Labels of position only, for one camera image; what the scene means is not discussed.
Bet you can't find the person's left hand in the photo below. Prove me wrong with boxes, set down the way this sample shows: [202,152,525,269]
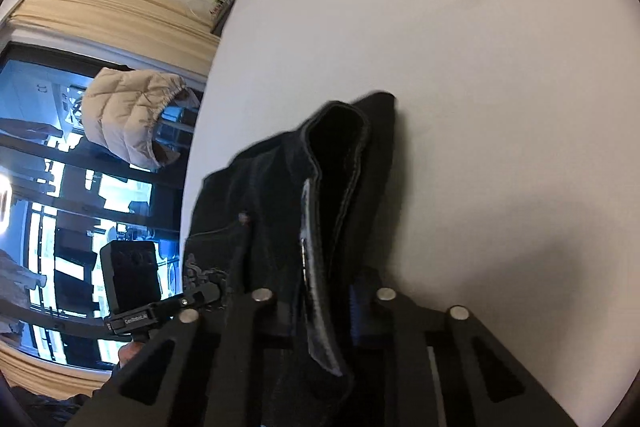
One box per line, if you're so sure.
[117,341,148,368]

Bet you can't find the beige curtain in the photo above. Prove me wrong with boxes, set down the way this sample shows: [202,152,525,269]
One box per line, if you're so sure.
[0,0,222,80]

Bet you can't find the beige puffer jacket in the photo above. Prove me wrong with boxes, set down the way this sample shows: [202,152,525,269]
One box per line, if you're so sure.
[81,66,197,170]

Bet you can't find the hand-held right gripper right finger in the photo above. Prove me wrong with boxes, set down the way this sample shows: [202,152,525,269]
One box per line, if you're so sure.
[349,286,577,427]

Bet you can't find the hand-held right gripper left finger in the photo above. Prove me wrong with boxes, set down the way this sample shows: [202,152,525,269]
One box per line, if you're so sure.
[64,289,301,427]

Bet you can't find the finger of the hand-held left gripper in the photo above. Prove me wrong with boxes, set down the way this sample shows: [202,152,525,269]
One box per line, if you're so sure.
[184,252,232,293]

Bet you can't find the large dark window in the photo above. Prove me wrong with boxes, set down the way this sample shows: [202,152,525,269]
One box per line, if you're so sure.
[0,41,203,370]

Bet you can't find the black denim pants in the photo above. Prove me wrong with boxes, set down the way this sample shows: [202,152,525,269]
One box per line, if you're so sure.
[183,91,398,427]

